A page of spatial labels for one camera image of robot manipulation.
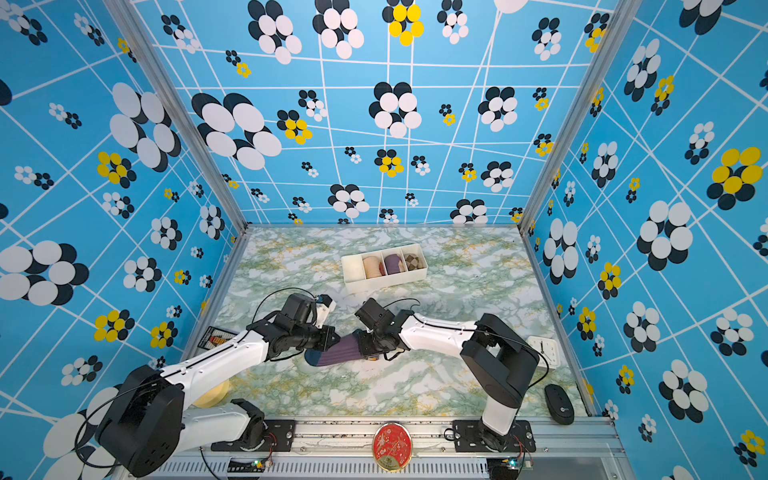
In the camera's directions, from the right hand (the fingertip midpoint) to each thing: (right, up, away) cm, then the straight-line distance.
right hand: (363, 348), depth 86 cm
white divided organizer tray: (-5, +21, +18) cm, 28 cm away
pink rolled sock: (+1, +23, +15) cm, 28 cm away
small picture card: (-45, +3, +3) cm, 46 cm away
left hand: (-6, +4, -2) cm, 7 cm away
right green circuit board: (+37, -22, -16) cm, 46 cm away
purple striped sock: (-5, 0, +1) cm, 5 cm away
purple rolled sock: (+8, +24, +16) cm, 30 cm away
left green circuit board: (-27, -24, -14) cm, 39 cm away
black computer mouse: (+52, -11, -10) cm, 54 cm away
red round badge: (+8, -17, -17) cm, 26 cm away
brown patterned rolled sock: (+15, +25, +16) cm, 34 cm away
